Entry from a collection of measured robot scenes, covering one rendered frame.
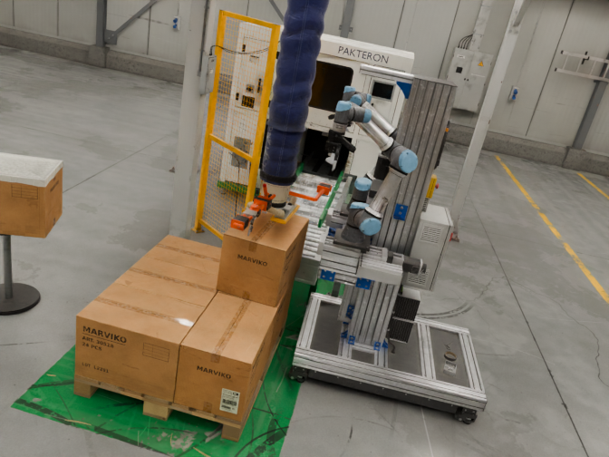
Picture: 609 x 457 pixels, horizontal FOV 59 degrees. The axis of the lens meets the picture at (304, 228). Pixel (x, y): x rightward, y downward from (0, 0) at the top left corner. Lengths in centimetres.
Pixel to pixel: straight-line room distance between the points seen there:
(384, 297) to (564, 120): 996
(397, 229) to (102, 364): 191
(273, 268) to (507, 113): 1009
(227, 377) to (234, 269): 71
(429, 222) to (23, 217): 253
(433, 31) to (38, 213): 1001
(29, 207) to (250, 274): 145
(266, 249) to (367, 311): 88
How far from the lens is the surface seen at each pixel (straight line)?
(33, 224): 380
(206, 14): 448
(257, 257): 326
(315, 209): 507
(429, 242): 341
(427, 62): 1244
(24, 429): 335
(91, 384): 341
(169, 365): 308
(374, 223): 308
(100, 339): 319
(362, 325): 374
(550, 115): 1305
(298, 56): 312
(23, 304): 425
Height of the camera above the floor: 232
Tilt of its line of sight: 23 degrees down
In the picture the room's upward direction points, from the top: 12 degrees clockwise
